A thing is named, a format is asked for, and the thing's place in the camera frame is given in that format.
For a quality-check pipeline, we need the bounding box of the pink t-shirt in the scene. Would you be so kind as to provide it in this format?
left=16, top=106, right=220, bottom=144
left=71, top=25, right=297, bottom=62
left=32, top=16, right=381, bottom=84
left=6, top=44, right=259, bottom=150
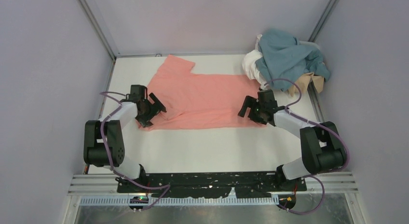
left=137, top=55, right=264, bottom=131

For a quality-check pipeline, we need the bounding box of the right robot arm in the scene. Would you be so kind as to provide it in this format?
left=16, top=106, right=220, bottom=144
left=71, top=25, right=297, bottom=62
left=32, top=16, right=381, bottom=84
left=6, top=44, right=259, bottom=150
left=238, top=90, right=348, bottom=185

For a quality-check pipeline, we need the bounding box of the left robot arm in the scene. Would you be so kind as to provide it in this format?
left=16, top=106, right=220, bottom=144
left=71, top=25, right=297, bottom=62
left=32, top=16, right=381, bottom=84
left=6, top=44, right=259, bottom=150
left=83, top=85, right=166, bottom=190

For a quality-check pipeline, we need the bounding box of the white t-shirt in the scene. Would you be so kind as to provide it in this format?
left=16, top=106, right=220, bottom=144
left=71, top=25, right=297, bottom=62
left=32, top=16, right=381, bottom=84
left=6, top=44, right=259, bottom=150
left=242, top=34, right=270, bottom=90

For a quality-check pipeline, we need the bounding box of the beige t-shirt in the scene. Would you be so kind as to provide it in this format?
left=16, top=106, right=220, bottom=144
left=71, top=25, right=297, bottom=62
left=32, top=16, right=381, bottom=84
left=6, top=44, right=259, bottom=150
left=295, top=72, right=325, bottom=93

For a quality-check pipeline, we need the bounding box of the blue t-shirt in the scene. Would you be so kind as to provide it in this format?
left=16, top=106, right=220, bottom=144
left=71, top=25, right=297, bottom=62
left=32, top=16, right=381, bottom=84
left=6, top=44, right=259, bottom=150
left=255, top=29, right=330, bottom=91

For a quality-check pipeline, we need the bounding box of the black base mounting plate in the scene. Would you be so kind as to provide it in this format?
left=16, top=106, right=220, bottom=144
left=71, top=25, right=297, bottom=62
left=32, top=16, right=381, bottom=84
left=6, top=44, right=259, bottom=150
left=116, top=171, right=307, bottom=198

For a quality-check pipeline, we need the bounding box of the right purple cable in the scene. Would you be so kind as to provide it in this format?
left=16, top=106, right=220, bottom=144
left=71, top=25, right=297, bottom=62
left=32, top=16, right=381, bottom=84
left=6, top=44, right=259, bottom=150
left=262, top=78, right=351, bottom=215

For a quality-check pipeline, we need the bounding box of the white slotted cable duct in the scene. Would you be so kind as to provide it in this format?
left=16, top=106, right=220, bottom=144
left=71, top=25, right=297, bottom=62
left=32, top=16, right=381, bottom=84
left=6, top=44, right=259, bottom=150
left=79, top=195, right=279, bottom=206

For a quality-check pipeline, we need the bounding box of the left aluminium corner post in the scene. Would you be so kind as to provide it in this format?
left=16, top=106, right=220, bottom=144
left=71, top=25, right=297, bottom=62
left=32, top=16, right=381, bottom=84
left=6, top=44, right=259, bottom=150
left=77, top=0, right=116, bottom=63

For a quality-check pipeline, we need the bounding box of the aluminium corner post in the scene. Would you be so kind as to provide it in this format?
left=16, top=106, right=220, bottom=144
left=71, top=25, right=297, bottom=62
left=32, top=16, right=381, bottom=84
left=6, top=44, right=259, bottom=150
left=77, top=0, right=116, bottom=63
left=308, top=0, right=340, bottom=42

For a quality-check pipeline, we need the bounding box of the right aluminium corner post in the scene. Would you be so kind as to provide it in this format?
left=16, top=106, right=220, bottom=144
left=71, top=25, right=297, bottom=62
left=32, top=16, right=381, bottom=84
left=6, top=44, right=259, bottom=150
left=308, top=0, right=340, bottom=42

